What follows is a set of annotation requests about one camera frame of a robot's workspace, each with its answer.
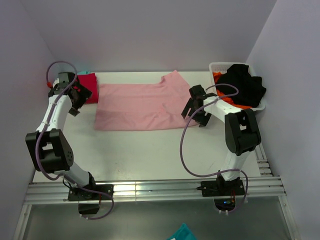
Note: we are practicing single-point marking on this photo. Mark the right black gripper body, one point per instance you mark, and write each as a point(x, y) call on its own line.
point(195, 108)

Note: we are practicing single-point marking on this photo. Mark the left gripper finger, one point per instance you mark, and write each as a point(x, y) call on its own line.
point(73, 111)
point(81, 93)

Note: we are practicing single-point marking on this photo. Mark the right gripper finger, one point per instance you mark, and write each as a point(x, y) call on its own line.
point(190, 107)
point(203, 118)

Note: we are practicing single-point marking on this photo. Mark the pink t-shirt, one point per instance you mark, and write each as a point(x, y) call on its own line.
point(143, 107)

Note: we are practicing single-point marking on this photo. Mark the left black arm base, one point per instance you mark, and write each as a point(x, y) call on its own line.
point(90, 198)

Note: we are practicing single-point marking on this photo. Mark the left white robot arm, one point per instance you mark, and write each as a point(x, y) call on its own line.
point(48, 147)

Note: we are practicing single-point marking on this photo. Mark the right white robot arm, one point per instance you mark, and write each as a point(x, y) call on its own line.
point(241, 131)

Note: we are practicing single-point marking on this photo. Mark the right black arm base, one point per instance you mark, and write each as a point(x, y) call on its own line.
point(227, 195)

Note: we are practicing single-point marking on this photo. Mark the red folded t-shirt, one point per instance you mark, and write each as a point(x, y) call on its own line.
point(90, 82)

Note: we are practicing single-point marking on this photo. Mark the teal folded t-shirt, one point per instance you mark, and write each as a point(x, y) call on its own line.
point(83, 72)

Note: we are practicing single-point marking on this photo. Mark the black t-shirt in basket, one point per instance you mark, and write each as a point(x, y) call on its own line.
point(243, 90)

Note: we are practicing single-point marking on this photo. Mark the teal cloth on floor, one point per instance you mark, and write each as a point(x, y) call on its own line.
point(183, 233)

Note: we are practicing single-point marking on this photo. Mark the right side aluminium rail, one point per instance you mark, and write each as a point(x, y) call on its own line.
point(262, 161)

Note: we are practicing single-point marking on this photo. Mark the aluminium mounting rail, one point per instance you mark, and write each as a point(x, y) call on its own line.
point(45, 193)

